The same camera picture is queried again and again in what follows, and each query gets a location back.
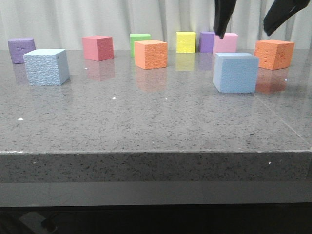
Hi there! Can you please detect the orange foam cube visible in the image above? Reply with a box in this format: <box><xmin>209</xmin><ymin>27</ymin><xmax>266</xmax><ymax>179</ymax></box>
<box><xmin>134</xmin><ymin>40</ymin><xmax>168</xmax><ymax>70</ymax></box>
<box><xmin>254</xmin><ymin>39</ymin><xmax>295</xmax><ymax>70</ymax></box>

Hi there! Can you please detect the green foam cube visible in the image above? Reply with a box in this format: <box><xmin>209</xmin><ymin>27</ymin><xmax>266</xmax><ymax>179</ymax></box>
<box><xmin>129</xmin><ymin>34</ymin><xmax>151</xmax><ymax>57</ymax></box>

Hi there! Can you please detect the purple foam cube left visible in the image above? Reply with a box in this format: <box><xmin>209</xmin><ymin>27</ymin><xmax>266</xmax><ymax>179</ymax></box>
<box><xmin>8</xmin><ymin>38</ymin><xmax>36</xmax><ymax>64</ymax></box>

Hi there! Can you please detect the orange foam cube right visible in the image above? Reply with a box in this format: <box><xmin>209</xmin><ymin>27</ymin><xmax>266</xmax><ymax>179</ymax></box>
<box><xmin>254</xmin><ymin>39</ymin><xmax>295</xmax><ymax>70</ymax></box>

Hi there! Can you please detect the purple foam cube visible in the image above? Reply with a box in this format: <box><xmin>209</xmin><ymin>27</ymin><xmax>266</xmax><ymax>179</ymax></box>
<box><xmin>198</xmin><ymin>31</ymin><xmax>215</xmax><ymax>53</ymax></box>
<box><xmin>8</xmin><ymin>38</ymin><xmax>36</xmax><ymax>64</ymax></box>

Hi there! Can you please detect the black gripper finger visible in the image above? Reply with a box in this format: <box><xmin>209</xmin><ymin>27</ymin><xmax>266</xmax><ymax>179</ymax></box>
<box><xmin>213</xmin><ymin>0</ymin><xmax>237</xmax><ymax>39</ymax></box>
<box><xmin>263</xmin><ymin>0</ymin><xmax>310</xmax><ymax>36</ymax></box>

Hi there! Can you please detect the orange foam cube centre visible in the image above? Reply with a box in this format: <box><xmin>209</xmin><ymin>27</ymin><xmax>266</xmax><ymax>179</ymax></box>
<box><xmin>134</xmin><ymin>40</ymin><xmax>168</xmax><ymax>70</ymax></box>

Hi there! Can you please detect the white pleated curtain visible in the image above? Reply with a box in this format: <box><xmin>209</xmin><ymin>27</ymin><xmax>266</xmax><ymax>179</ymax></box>
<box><xmin>0</xmin><ymin>0</ymin><xmax>312</xmax><ymax>50</ymax></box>

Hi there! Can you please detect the pink foam cube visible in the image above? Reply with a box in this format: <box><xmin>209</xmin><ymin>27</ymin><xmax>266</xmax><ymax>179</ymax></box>
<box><xmin>213</xmin><ymin>33</ymin><xmax>238</xmax><ymax>54</ymax></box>

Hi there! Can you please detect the yellow foam cube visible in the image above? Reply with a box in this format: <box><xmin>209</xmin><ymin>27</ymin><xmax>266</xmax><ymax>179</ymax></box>
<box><xmin>176</xmin><ymin>32</ymin><xmax>196</xmax><ymax>53</ymax></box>

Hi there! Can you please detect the purple foam cube rear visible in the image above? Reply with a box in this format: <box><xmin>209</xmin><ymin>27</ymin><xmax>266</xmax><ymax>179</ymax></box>
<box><xmin>198</xmin><ymin>31</ymin><xmax>215</xmax><ymax>53</ymax></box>

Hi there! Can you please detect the light blue foam cube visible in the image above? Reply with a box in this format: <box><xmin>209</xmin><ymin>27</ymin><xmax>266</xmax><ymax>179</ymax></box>
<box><xmin>23</xmin><ymin>49</ymin><xmax>70</xmax><ymax>86</ymax></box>

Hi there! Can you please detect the red foam cube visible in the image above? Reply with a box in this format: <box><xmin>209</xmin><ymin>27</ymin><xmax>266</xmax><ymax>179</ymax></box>
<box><xmin>82</xmin><ymin>36</ymin><xmax>114</xmax><ymax>61</ymax></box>

